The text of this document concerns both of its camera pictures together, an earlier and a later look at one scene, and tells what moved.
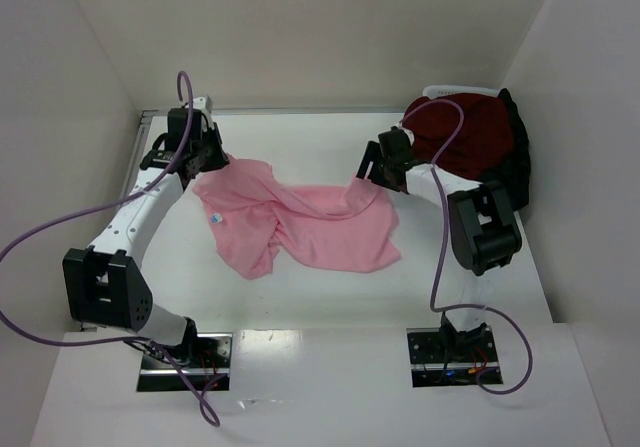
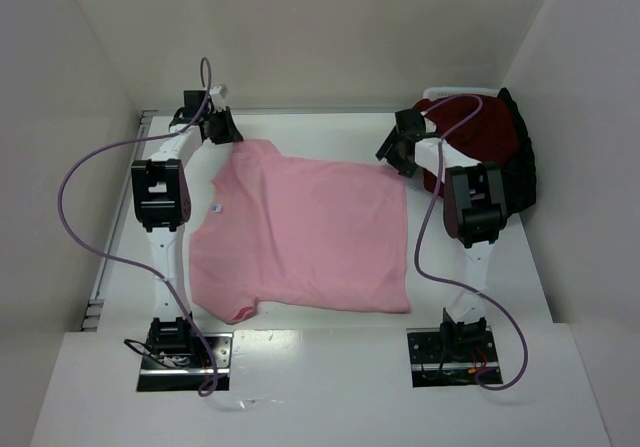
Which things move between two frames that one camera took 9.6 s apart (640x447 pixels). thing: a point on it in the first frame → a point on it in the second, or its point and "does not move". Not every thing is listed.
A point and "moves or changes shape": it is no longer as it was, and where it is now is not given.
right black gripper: [380, 168] → [395, 152]
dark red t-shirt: [485, 135] does not move
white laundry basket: [437, 90] does not move
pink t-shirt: [348, 228] moves or changes shape
